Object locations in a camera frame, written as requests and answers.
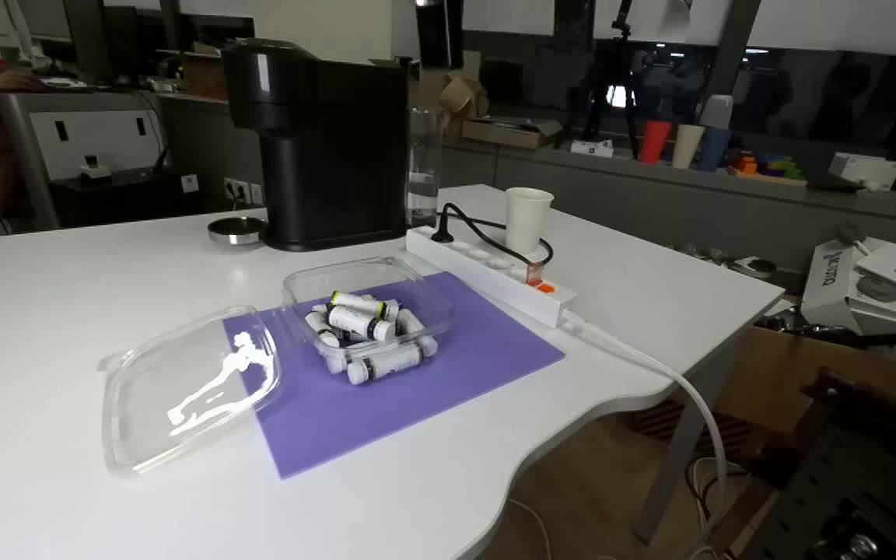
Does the blue cup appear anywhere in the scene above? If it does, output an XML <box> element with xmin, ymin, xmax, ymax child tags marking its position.
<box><xmin>692</xmin><ymin>124</ymin><xmax>735</xmax><ymax>175</ymax></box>

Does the purple mat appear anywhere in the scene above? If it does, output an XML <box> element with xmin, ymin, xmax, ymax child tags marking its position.
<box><xmin>222</xmin><ymin>271</ymin><xmax>567</xmax><ymax>482</ymax></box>

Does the round black metal disc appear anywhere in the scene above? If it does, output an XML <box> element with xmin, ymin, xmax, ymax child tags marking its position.
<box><xmin>206</xmin><ymin>210</ymin><xmax>269</xmax><ymax>247</ymax></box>

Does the grey table leg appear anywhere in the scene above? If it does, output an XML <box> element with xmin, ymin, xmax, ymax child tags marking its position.
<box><xmin>631</xmin><ymin>339</ymin><xmax>742</xmax><ymax>548</ymax></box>

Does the white bottle with yellow band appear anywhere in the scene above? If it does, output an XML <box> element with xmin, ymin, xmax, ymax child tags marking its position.
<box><xmin>326</xmin><ymin>289</ymin><xmax>401</xmax><ymax>319</ymax></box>

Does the small white box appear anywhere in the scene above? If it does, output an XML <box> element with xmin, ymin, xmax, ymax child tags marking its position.
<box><xmin>826</xmin><ymin>150</ymin><xmax>896</xmax><ymax>191</ymax></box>

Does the red cup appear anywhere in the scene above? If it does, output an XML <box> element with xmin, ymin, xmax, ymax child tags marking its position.
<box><xmin>636</xmin><ymin>117</ymin><xmax>675</xmax><ymax>169</ymax></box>

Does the clear water tank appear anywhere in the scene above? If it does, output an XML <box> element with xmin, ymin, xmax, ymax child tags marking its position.
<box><xmin>404</xmin><ymin>102</ymin><xmax>444</xmax><ymax>228</ymax></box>

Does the white power strip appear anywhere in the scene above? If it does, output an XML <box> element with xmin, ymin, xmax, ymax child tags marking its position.
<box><xmin>404</xmin><ymin>228</ymin><xmax>580</xmax><ymax>326</ymax></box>

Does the long white bottle black band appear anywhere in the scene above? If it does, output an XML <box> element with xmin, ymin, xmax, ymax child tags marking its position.
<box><xmin>313</xmin><ymin>326</ymin><xmax>355</xmax><ymax>375</ymax></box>

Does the beige cup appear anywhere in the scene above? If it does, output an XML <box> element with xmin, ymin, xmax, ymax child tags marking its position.
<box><xmin>668</xmin><ymin>121</ymin><xmax>705</xmax><ymax>175</ymax></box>

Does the black tripod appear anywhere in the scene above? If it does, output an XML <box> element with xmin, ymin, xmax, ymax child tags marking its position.
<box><xmin>577</xmin><ymin>0</ymin><xmax>660</xmax><ymax>150</ymax></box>

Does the white power strip cable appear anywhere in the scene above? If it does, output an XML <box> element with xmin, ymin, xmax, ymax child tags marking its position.
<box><xmin>556</xmin><ymin>307</ymin><xmax>730</xmax><ymax>513</ymax></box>

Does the white paper cup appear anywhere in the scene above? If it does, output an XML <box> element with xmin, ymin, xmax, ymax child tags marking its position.
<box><xmin>504</xmin><ymin>182</ymin><xmax>556</xmax><ymax>257</ymax></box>

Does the clear plastic lid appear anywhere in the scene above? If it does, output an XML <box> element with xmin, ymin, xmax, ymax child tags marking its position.
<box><xmin>98</xmin><ymin>307</ymin><xmax>285</xmax><ymax>478</ymax></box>

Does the black metal rack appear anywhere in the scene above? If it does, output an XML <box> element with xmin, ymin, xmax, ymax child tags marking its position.
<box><xmin>742</xmin><ymin>374</ymin><xmax>896</xmax><ymax>560</ymax></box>

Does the black coffee machine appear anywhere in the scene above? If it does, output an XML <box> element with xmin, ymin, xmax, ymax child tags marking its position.
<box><xmin>222</xmin><ymin>36</ymin><xmax>413</xmax><ymax>253</ymax></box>

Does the black power cable with plug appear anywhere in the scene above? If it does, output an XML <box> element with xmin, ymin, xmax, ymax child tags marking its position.
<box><xmin>430</xmin><ymin>199</ymin><xmax>556</xmax><ymax>278</ymax></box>

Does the large white product box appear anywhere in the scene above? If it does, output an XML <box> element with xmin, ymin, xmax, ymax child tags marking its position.
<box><xmin>800</xmin><ymin>234</ymin><xmax>896</xmax><ymax>336</ymax></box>

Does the clear plastic container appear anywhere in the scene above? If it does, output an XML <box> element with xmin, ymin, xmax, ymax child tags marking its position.
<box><xmin>279</xmin><ymin>255</ymin><xmax>453</xmax><ymax>359</ymax></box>

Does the brown cardboard box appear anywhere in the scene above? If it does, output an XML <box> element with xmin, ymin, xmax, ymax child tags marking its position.
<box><xmin>457</xmin><ymin>111</ymin><xmax>567</xmax><ymax>151</ymax></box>

